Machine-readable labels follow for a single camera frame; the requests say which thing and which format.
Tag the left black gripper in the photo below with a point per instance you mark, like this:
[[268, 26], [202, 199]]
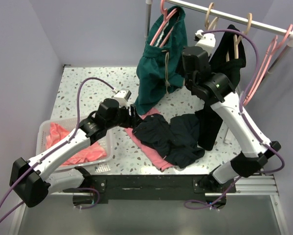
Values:
[[133, 121]]

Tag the dark navy shorts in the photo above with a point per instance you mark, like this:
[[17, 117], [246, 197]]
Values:
[[175, 141]]

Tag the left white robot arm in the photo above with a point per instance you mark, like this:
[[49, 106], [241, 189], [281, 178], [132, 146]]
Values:
[[34, 179]]

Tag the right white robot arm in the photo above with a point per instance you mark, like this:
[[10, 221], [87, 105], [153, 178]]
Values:
[[217, 91]]

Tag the pink folded shorts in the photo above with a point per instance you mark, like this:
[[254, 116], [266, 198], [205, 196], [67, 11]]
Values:
[[160, 163]]

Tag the green hanging shorts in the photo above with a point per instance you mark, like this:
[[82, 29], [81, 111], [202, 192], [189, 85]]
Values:
[[160, 68]]

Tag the black hanging shorts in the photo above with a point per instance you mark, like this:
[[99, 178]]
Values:
[[222, 61]]

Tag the pink hanger with green shorts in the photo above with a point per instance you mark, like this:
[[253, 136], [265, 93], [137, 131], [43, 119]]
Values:
[[165, 22]]

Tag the beige hanger with black shorts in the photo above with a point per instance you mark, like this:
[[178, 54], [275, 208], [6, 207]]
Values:
[[237, 39]]

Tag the empty pink hanger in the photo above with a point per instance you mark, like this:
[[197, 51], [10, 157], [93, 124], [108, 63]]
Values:
[[271, 50]]

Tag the white plastic laundry basket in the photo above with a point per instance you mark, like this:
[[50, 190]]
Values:
[[102, 149]]

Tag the metal clothes rack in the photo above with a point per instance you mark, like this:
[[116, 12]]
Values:
[[212, 17]]

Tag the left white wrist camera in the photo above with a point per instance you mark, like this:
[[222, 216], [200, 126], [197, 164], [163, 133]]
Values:
[[122, 97]]

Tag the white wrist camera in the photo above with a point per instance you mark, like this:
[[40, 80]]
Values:
[[206, 41], [122, 97]]

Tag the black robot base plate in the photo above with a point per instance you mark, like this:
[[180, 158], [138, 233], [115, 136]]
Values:
[[142, 187]]

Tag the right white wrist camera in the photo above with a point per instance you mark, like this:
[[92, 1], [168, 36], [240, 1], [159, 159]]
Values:
[[206, 41]]

